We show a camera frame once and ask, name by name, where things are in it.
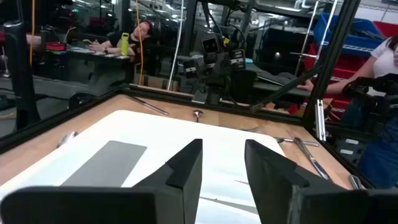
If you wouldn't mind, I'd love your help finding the silver metal spoon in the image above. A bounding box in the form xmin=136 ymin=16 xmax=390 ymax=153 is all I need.
xmin=192 ymin=109 xmax=205 ymax=123
xmin=55 ymin=131 xmax=80 ymax=149

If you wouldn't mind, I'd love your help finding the person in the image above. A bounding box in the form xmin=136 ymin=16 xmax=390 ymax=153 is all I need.
xmin=86 ymin=20 xmax=155 ymax=65
xmin=297 ymin=33 xmax=398 ymax=190

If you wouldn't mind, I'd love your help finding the blue storage bin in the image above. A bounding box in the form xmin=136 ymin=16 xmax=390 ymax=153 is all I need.
xmin=313 ymin=12 xmax=386 ymax=57

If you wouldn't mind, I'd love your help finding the black work desk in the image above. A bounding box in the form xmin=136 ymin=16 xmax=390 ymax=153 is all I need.
xmin=40 ymin=46 xmax=135 ymax=94

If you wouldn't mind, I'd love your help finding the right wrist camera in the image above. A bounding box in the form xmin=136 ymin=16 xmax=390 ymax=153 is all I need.
xmin=201 ymin=37 xmax=220 ymax=54

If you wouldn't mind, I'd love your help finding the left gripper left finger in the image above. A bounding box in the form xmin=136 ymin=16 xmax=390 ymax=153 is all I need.
xmin=0 ymin=139 xmax=203 ymax=224

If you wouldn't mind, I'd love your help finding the silver post bracket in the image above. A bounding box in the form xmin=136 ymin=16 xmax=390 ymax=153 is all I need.
xmin=315 ymin=98 xmax=326 ymax=141

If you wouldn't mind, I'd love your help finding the yellow hanging cable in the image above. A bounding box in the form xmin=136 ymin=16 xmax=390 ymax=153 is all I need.
xmin=134 ymin=0 xmax=146 ymax=86

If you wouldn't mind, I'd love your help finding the red flat case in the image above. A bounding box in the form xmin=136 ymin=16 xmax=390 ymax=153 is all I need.
xmin=45 ymin=41 xmax=68 ymax=52

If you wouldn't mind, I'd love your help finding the brown cardboard box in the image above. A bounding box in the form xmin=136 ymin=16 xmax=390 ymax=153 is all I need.
xmin=133 ymin=73 xmax=178 ymax=91

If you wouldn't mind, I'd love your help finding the white metal rod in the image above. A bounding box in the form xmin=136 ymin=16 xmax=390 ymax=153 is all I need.
xmin=317 ymin=0 xmax=339 ymax=54
xmin=294 ymin=0 xmax=320 ymax=77

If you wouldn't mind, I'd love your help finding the red storage bin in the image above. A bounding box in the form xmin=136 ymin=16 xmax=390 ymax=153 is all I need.
xmin=323 ymin=98 xmax=352 ymax=123
xmin=373 ymin=20 xmax=398 ymax=39
xmin=303 ymin=43 xmax=368 ymax=79

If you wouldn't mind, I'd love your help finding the black machine part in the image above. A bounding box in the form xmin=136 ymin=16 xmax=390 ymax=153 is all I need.
xmin=341 ymin=73 xmax=398 ymax=126

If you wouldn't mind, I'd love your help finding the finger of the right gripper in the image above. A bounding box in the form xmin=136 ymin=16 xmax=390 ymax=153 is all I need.
xmin=229 ymin=49 xmax=247 ymax=72
xmin=182 ymin=57 xmax=205 ymax=79

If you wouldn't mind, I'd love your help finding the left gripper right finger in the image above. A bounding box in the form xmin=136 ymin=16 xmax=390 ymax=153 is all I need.
xmin=244 ymin=139 xmax=398 ymax=224

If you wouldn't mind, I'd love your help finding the green bottle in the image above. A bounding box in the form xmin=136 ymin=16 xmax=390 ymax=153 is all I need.
xmin=119 ymin=32 xmax=130 ymax=57

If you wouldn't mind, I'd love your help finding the white plastic cutlery tray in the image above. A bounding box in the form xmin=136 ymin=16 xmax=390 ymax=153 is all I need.
xmin=0 ymin=109 xmax=289 ymax=224

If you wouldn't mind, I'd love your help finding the white cable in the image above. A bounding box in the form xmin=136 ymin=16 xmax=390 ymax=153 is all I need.
xmin=166 ymin=0 xmax=185 ymax=91

